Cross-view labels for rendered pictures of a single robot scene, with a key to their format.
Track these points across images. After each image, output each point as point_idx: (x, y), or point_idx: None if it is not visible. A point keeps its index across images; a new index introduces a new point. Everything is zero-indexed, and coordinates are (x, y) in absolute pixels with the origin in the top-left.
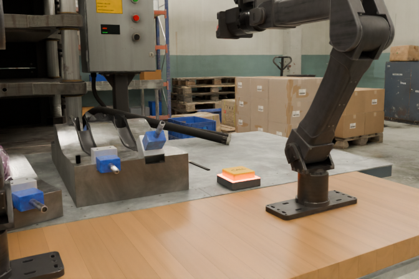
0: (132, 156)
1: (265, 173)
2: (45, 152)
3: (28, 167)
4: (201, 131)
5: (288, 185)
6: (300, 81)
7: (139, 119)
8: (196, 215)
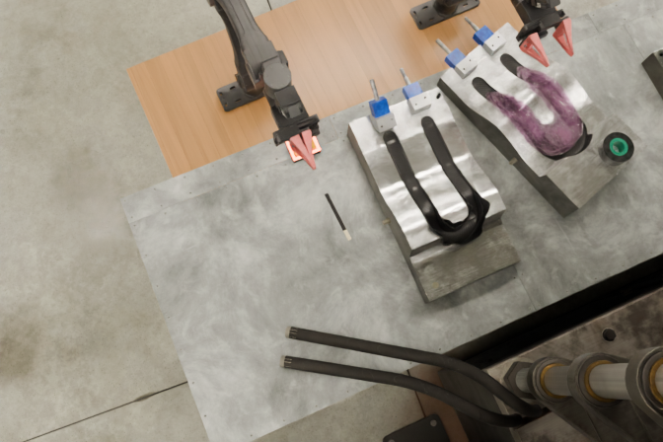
0: (397, 114)
1: (269, 177)
2: (541, 308)
3: (482, 112)
4: (329, 334)
5: (257, 139)
6: None
7: (409, 227)
8: (341, 79)
